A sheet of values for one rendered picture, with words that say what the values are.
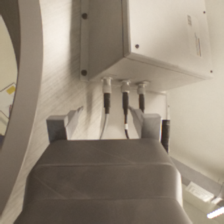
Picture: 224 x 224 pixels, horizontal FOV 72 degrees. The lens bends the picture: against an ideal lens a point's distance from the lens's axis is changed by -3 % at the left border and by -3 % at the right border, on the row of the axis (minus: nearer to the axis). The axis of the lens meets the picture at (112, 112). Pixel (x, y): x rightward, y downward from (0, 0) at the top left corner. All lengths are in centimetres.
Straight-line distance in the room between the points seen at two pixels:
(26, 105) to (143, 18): 17
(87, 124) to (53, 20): 18
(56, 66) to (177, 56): 18
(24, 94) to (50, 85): 7
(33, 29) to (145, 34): 14
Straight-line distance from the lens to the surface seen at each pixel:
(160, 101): 38
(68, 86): 27
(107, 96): 25
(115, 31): 23
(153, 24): 23
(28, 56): 22
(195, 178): 517
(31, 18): 24
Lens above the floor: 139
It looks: 27 degrees up
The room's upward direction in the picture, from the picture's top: 44 degrees clockwise
